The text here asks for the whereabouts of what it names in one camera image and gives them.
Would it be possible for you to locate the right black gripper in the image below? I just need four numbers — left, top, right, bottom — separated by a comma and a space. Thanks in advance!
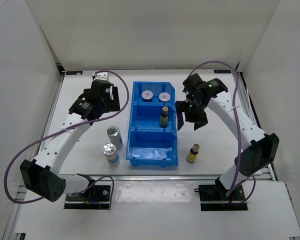
174, 99, 208, 131

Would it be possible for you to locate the yellow dark bottle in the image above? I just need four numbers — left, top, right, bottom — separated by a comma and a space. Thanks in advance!
186, 143, 200, 163
159, 106, 169, 128

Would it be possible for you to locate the silver-lid bead jar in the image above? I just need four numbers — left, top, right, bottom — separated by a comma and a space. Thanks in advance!
102, 143, 120, 166
106, 125, 124, 150

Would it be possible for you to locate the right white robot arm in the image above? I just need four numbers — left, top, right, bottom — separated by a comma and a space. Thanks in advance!
175, 73, 280, 200

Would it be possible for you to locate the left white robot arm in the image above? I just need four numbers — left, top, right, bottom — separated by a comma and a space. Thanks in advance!
20, 80, 121, 202

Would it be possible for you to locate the blue three-compartment plastic bin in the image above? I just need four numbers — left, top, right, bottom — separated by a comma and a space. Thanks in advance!
126, 81, 179, 168

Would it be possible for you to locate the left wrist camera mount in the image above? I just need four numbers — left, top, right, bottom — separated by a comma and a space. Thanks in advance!
91, 72, 111, 95

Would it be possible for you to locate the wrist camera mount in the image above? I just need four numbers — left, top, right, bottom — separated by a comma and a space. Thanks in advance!
91, 72, 111, 95
182, 73, 204, 94

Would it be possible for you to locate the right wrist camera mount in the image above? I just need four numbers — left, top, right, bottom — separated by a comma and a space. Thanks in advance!
182, 73, 204, 94

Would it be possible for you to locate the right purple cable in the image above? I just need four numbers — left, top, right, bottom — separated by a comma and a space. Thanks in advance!
188, 60, 257, 204

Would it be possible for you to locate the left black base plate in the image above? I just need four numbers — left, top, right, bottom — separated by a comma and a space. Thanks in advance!
63, 183, 113, 210

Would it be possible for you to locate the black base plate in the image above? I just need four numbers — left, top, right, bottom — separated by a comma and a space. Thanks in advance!
63, 183, 113, 210
194, 184, 248, 212

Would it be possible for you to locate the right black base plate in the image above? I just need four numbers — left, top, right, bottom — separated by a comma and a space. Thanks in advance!
194, 184, 248, 212

